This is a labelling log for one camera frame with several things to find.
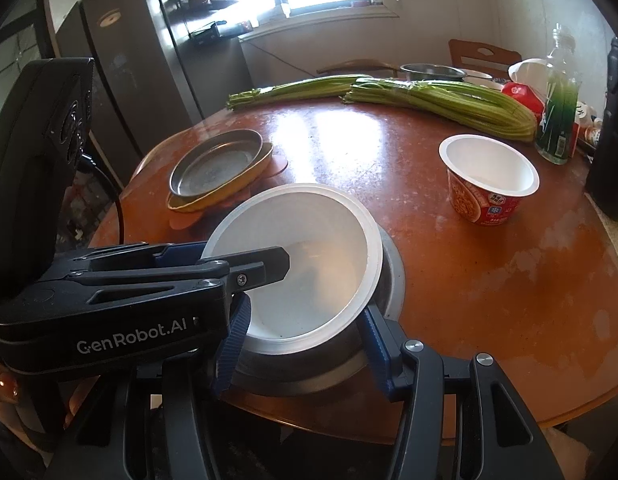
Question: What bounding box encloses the pink plastic plate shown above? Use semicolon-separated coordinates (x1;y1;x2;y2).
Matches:
168;152;290;231

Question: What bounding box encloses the person's left hand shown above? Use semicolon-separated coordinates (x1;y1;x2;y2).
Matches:
0;362;97;433

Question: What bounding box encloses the clear plastic bottle green label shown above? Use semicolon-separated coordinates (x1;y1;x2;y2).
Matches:
535;23;583;165

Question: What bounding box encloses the black box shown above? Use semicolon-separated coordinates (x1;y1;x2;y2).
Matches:
189;20;229;43

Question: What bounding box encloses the wooden chair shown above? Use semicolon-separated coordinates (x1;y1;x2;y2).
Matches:
448;38;522;81

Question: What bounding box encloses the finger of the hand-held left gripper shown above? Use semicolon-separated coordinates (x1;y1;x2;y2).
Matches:
54;241;206;281
92;246;291;293

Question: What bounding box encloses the celery bunch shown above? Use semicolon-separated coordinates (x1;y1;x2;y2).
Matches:
225;74;375;111
341;77;538;142

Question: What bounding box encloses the round metal plate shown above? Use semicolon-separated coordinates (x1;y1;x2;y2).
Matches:
169;129;264;197

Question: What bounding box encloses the grey refrigerator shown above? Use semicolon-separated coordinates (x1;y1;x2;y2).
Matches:
54;0;255;191

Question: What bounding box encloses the red packet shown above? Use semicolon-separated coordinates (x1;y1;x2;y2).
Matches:
501;82;544;117

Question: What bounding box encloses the steel bowl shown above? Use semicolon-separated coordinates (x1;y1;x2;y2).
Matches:
229;227;406;397

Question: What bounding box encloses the black cable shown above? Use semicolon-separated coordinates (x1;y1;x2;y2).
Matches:
80;152;126;247

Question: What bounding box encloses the yellow shell-shaped plate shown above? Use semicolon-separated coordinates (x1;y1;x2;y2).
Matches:
166;141;274;212

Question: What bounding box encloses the large red paper bowl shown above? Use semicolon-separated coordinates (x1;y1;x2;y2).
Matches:
201;183;384;356

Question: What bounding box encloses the beige cloth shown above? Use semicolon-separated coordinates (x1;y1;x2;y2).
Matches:
544;425;590;480

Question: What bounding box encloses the small red paper bowl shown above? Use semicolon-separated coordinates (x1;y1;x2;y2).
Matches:
438;133;540;227

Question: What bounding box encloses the steel pot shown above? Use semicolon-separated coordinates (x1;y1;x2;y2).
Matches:
400;62;467;83

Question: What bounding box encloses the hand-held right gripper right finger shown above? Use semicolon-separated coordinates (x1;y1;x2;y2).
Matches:
359;304;564;480

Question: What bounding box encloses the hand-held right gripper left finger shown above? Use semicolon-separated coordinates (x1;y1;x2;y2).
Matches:
44;292;252;480

